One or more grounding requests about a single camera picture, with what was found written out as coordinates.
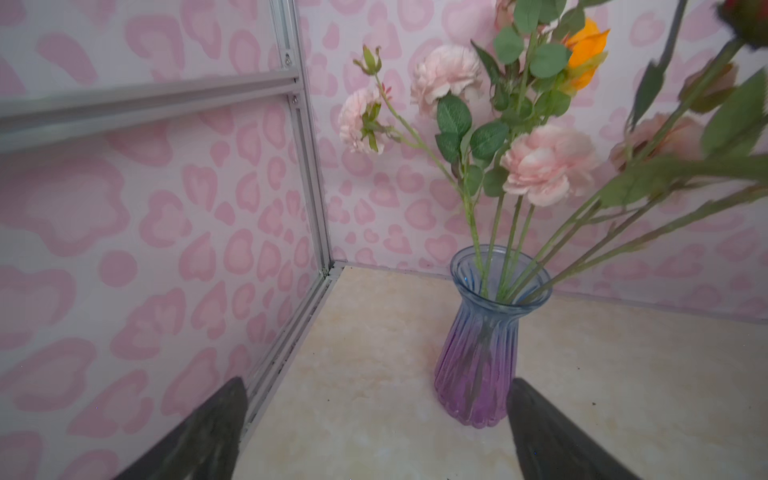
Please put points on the large red rose stem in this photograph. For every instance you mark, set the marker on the large red rose stem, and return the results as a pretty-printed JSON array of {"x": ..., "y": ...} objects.
[{"x": 747, "y": 21}]

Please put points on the left aluminium frame strut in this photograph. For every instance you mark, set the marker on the left aluminium frame strut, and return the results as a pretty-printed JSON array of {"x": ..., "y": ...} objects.
[{"x": 280, "y": 356}]

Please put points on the pink peony branch with bud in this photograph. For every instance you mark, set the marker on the pink peony branch with bud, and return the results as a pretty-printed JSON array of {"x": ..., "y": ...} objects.
[{"x": 443, "y": 84}]

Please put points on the peach rose stem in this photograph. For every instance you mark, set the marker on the peach rose stem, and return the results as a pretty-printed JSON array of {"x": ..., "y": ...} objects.
[{"x": 703, "y": 91}]

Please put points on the pink peony flower stem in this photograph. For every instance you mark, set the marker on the pink peony flower stem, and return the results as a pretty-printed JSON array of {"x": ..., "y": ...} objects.
[{"x": 537, "y": 170}]

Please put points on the purple glass vase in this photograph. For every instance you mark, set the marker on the purple glass vase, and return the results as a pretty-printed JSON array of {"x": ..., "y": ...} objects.
[{"x": 477, "y": 364}]

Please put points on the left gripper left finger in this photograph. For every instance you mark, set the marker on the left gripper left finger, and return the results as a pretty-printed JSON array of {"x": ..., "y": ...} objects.
[{"x": 204, "y": 446}]

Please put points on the orange rose stem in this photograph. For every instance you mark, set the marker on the orange rose stem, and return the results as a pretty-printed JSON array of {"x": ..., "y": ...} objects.
[{"x": 536, "y": 67}]

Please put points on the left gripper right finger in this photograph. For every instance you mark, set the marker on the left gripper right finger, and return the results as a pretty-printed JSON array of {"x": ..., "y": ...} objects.
[{"x": 550, "y": 446}]

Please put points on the striped pink peony branch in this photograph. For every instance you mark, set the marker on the striped pink peony branch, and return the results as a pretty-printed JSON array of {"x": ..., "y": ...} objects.
[{"x": 729, "y": 141}]

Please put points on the diagonal aluminium frame strut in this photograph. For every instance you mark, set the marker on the diagonal aluminium frame strut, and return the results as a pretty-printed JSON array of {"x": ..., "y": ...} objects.
[{"x": 37, "y": 122}]

